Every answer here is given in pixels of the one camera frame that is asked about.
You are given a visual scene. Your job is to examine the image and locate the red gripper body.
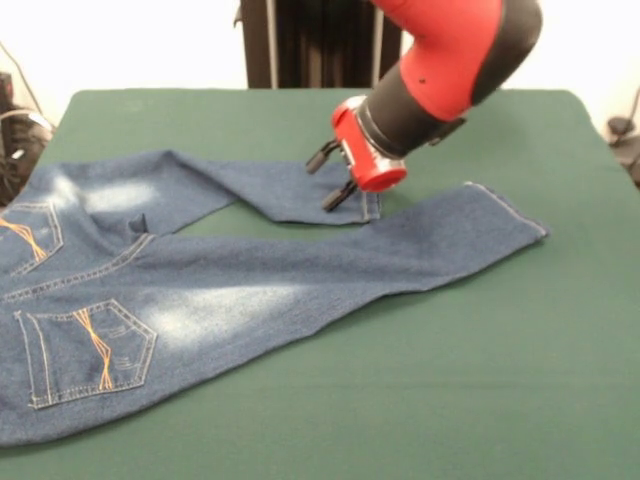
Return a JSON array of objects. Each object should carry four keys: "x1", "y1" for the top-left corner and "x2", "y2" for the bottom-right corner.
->
[{"x1": 330, "y1": 95, "x2": 409, "y2": 194}]

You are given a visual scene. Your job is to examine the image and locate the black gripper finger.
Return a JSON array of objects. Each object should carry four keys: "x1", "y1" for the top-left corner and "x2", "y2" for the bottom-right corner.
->
[
  {"x1": 305, "y1": 139, "x2": 342, "y2": 175},
  {"x1": 321, "y1": 180, "x2": 359, "y2": 212}
]

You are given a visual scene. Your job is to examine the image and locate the blue denim jeans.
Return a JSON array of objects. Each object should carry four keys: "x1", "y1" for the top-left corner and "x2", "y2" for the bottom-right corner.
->
[{"x1": 0, "y1": 149, "x2": 551, "y2": 449}]

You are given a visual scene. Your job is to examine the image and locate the dark green table cloth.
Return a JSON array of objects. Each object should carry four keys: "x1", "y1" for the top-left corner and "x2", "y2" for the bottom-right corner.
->
[{"x1": 0, "y1": 88, "x2": 640, "y2": 480}]

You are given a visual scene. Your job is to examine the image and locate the grey office chair base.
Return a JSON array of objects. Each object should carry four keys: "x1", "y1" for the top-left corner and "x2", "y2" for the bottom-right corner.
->
[{"x1": 606, "y1": 115, "x2": 640, "y2": 189}]

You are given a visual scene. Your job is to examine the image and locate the black equipment pile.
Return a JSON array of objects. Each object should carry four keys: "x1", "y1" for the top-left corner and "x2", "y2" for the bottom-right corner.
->
[{"x1": 0, "y1": 72, "x2": 57, "y2": 207}]

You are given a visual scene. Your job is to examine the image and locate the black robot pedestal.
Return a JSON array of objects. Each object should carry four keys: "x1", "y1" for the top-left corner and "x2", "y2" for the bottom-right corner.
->
[{"x1": 233, "y1": 0, "x2": 406, "y2": 90}]

